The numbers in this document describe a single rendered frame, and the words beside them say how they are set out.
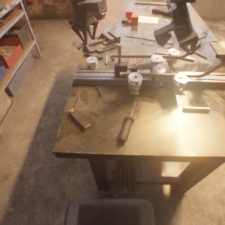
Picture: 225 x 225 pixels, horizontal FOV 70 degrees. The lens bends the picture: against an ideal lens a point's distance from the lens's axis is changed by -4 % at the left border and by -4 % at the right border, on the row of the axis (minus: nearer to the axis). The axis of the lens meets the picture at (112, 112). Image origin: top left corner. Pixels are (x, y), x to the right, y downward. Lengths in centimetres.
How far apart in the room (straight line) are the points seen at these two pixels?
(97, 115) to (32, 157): 112
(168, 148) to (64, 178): 107
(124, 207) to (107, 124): 64
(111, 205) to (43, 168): 71
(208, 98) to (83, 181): 108
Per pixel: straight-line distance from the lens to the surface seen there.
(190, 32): 69
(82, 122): 57
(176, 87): 64
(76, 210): 112
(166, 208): 141
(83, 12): 66
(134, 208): 111
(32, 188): 154
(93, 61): 76
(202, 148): 59
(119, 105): 63
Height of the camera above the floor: 135
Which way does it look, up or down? 51 degrees down
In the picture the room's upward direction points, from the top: 2 degrees counter-clockwise
